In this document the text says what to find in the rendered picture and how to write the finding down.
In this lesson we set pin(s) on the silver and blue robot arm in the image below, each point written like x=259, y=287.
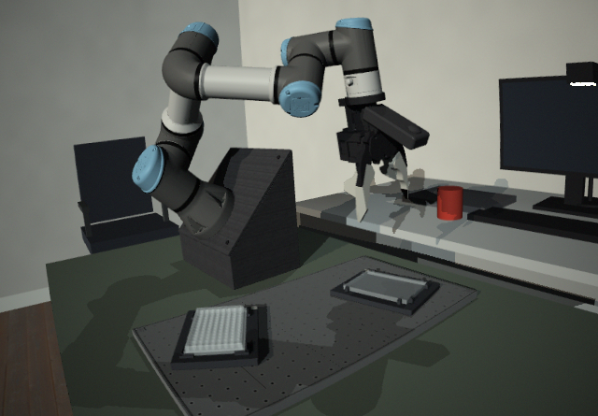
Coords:
x=204, y=207

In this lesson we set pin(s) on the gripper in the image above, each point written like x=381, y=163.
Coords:
x=373, y=146

